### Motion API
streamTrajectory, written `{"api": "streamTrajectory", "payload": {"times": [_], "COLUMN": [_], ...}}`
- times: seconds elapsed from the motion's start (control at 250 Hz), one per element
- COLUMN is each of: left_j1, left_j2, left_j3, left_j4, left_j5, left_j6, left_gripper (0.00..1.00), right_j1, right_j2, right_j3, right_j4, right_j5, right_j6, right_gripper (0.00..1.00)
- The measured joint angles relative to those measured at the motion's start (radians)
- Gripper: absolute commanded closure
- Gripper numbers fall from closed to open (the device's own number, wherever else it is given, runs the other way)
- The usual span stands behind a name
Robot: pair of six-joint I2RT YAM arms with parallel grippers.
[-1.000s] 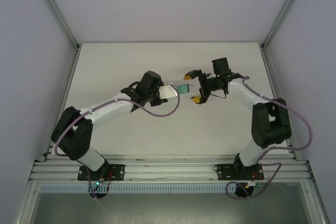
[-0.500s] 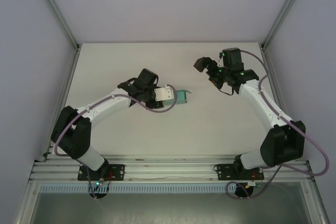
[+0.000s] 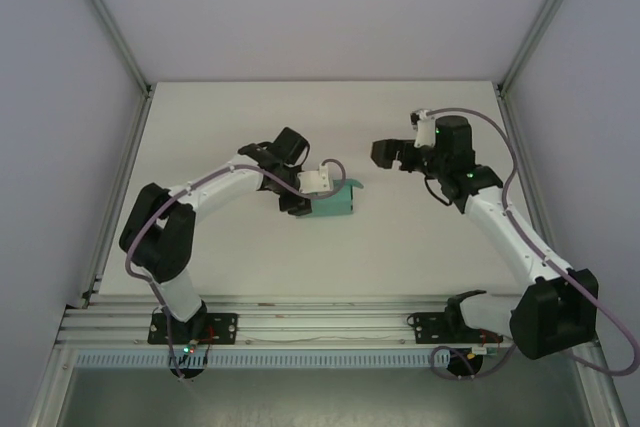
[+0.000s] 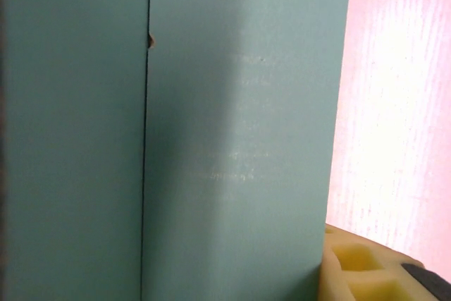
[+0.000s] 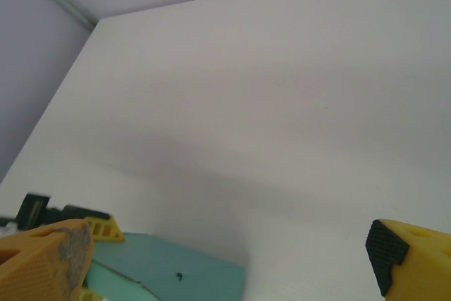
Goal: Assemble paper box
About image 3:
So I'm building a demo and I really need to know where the aluminium frame post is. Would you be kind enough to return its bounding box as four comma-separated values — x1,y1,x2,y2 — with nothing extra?
497,0,597,96
62,0,154,98

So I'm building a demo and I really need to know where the grey slotted cable duct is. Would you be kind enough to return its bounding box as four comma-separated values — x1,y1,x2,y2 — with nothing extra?
73,351,586,369

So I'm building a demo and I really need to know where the aluminium mounting rail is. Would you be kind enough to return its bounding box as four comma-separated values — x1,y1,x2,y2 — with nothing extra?
57,296,599,348

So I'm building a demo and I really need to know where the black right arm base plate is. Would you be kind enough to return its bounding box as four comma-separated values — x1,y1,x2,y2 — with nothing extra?
407,310,504,346

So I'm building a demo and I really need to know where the aluminium table side rail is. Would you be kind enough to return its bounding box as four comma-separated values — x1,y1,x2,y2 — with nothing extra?
79,91,154,308
497,89,569,308

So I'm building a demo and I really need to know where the grey metal sheet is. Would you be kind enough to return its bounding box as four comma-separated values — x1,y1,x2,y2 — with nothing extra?
64,366,586,427

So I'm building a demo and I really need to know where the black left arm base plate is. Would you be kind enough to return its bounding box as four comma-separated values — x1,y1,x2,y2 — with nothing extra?
147,310,239,346

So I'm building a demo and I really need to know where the green cloth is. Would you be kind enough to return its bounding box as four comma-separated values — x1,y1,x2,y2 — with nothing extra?
294,177,364,222

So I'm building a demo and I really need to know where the black round cable grommet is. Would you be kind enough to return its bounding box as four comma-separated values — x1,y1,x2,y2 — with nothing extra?
169,364,206,381
446,351,484,379

